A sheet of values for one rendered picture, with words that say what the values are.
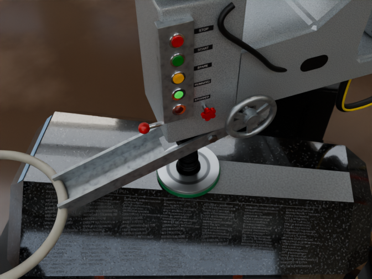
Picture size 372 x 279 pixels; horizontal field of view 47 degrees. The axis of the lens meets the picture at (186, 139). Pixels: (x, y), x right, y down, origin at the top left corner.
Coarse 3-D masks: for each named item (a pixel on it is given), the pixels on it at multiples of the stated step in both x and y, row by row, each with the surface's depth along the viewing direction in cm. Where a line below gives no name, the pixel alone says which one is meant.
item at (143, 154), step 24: (240, 120) 129; (120, 144) 135; (144, 144) 138; (192, 144) 129; (72, 168) 135; (96, 168) 138; (120, 168) 135; (144, 168) 129; (72, 192) 135; (96, 192) 129
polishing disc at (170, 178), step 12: (204, 156) 150; (168, 168) 146; (204, 168) 146; (216, 168) 146; (168, 180) 143; (180, 180) 143; (192, 180) 143; (204, 180) 143; (180, 192) 140; (192, 192) 140
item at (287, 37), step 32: (256, 0) 115; (288, 0) 113; (320, 0) 108; (352, 0) 104; (224, 32) 93; (256, 32) 106; (288, 32) 106; (320, 32) 108; (352, 32) 112; (256, 64) 108; (288, 64) 112; (320, 64) 117; (352, 64) 122
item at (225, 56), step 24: (144, 0) 95; (168, 0) 88; (192, 0) 88; (216, 0) 89; (240, 0) 91; (144, 24) 102; (216, 24) 93; (240, 24) 96; (144, 48) 111; (216, 48) 98; (240, 48) 101; (144, 72) 120; (216, 72) 104; (216, 96) 110; (192, 120) 113; (216, 120) 117
